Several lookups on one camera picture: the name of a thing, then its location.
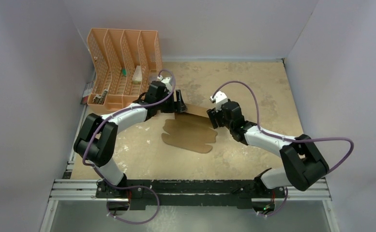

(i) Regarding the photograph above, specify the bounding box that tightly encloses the pack of coloured markers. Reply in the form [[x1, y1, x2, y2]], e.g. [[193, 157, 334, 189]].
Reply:
[[80, 82, 94, 105]]

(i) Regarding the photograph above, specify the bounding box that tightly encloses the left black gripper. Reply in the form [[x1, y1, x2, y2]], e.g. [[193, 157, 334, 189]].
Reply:
[[156, 90, 186, 114]]

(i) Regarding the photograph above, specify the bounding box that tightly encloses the white beige carton box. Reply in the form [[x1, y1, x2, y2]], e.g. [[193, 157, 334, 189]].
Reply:
[[132, 65, 143, 85]]

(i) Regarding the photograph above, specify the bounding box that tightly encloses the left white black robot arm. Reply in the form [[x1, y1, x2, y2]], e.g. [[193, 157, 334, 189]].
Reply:
[[73, 80, 187, 198]]

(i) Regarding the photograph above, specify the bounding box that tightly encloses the brown cardboard box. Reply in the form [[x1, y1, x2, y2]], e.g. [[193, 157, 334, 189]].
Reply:
[[161, 103, 218, 154]]

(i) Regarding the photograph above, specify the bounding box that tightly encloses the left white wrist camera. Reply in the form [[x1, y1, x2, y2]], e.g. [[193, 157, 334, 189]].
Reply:
[[157, 75, 172, 91]]

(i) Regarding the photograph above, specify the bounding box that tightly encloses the orange plastic file organizer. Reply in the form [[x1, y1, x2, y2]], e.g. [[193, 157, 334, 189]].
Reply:
[[87, 28, 163, 115]]

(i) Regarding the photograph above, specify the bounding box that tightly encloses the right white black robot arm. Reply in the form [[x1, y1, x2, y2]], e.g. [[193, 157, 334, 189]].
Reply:
[[207, 101, 330, 197]]

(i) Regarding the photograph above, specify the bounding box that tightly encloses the black white patterned card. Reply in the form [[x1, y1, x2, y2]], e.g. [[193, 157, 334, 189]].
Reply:
[[92, 89, 108, 104]]

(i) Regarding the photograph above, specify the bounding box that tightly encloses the green small box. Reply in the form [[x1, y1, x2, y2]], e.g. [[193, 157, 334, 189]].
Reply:
[[121, 68, 127, 77]]

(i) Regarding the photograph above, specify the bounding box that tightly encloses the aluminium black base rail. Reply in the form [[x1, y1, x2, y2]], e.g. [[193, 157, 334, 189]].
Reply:
[[50, 179, 331, 211]]

